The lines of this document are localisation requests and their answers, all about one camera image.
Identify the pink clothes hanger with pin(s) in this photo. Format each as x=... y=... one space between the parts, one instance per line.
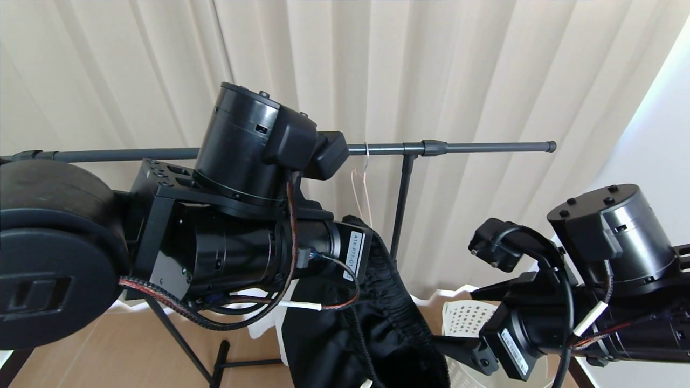
x=366 y=156

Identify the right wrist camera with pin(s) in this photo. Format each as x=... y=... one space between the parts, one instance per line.
x=493 y=245

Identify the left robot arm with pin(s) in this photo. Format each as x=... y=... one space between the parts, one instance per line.
x=54 y=242

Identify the black clothes rack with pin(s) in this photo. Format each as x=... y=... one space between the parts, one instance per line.
x=485 y=146

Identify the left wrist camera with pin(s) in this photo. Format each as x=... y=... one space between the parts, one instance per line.
x=329 y=156

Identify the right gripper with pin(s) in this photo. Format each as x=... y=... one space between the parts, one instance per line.
x=555 y=328

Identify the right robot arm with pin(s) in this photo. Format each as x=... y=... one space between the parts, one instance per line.
x=620 y=231

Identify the black garment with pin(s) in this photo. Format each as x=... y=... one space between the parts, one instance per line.
x=334 y=345

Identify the white laundry basket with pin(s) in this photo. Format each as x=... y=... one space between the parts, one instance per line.
x=469 y=318

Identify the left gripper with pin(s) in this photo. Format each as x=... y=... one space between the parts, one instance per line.
x=242 y=253

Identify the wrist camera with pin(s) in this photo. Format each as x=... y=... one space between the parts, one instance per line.
x=493 y=245
x=329 y=156

